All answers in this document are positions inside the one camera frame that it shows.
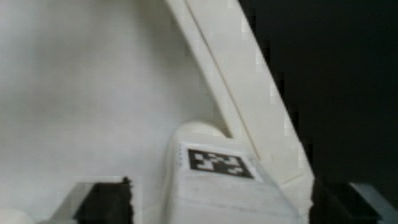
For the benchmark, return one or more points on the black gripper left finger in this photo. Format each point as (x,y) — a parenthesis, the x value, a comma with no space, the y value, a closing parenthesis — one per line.
(99,203)

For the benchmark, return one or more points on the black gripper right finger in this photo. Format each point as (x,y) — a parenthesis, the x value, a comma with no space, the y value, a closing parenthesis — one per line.
(351,204)

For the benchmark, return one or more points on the white table leg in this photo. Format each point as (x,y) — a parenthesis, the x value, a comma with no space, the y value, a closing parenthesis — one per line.
(220,190)

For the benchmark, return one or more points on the white square tabletop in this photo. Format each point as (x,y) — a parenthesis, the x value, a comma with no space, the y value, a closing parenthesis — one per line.
(118,68)

